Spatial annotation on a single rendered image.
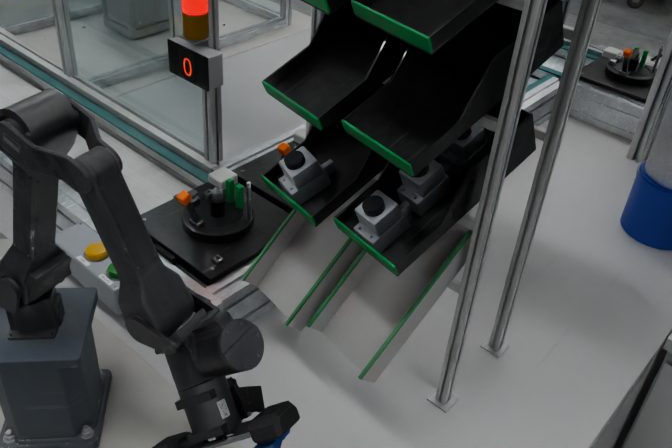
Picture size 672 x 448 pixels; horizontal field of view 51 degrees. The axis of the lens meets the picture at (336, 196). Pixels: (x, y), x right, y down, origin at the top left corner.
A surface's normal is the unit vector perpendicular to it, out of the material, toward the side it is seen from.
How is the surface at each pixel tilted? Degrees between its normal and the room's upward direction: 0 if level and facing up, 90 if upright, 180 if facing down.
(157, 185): 0
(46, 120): 61
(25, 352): 0
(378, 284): 45
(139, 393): 0
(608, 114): 90
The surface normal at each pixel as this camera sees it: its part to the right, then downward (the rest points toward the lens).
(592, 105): -0.66, 0.39
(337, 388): 0.07, -0.82
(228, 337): 0.68, -0.30
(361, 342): -0.50, -0.36
